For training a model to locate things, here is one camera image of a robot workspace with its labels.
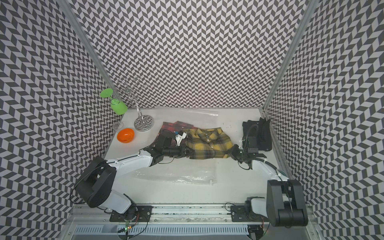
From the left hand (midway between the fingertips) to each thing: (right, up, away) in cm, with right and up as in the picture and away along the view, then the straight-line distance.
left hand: (193, 153), depth 82 cm
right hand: (+19, -2, +6) cm, 20 cm away
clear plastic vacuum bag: (+6, -12, +4) cm, 14 cm away
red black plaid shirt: (-12, +14, +22) cm, 29 cm away
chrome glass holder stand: (-38, +16, +27) cm, 49 cm away
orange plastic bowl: (-46, +8, +16) cm, 50 cm away
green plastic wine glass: (-48, +27, +10) cm, 55 cm away
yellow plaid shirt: (+8, +4, +9) cm, 12 cm away
